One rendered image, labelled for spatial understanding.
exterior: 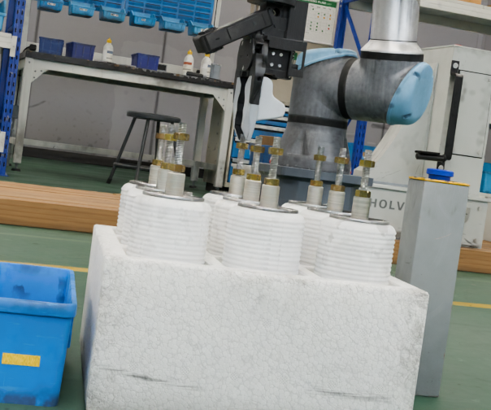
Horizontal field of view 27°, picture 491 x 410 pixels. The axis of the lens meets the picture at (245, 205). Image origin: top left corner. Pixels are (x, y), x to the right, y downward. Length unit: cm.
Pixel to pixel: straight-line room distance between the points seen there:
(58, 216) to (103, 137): 655
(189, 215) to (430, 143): 268
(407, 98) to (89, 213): 158
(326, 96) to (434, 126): 193
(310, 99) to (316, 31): 601
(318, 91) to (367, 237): 72
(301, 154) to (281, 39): 47
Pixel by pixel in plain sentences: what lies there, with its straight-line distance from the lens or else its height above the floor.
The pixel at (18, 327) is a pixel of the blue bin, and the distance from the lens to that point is 118.
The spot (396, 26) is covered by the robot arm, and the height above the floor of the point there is 58.
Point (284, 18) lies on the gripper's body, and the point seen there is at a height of 52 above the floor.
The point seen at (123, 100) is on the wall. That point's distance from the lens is 977.
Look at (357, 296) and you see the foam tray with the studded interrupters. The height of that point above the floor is 17.
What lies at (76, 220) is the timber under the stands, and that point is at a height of 4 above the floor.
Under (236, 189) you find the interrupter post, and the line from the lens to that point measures 148.
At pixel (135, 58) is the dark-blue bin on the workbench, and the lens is 697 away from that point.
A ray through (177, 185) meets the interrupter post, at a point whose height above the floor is 27.
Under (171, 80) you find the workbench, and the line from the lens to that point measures 678.
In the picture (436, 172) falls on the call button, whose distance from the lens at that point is 151.
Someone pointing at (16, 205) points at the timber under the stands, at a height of 6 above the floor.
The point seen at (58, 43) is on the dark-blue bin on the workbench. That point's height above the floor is 84.
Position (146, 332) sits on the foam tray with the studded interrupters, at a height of 10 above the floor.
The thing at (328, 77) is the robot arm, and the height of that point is 47.
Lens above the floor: 32
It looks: 3 degrees down
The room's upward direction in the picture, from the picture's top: 8 degrees clockwise
